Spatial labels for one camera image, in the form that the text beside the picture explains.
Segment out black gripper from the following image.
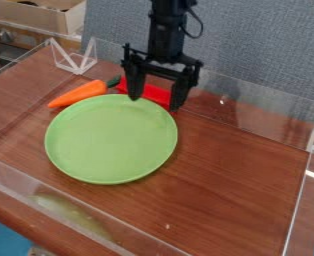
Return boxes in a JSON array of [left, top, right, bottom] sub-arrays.
[[121, 43, 202, 112]]

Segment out green round plate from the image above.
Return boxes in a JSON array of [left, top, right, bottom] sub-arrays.
[[43, 94, 177, 185]]

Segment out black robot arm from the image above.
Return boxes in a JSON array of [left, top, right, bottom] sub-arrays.
[[121, 0, 204, 112]]

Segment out red rectangular block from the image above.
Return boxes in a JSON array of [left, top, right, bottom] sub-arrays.
[[116, 78, 170, 110]]

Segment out orange toy carrot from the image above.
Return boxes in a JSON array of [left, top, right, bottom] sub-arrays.
[[47, 76, 121, 108]]

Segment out cardboard box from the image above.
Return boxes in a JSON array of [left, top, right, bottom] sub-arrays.
[[0, 0, 86, 34]]

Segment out wooden shelf unit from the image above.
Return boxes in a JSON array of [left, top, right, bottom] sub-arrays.
[[0, 20, 81, 68]]

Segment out black cable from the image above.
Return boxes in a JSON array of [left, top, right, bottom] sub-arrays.
[[178, 6, 205, 40]]

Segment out clear acrylic enclosure wall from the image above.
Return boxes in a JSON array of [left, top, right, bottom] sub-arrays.
[[0, 41, 314, 256]]

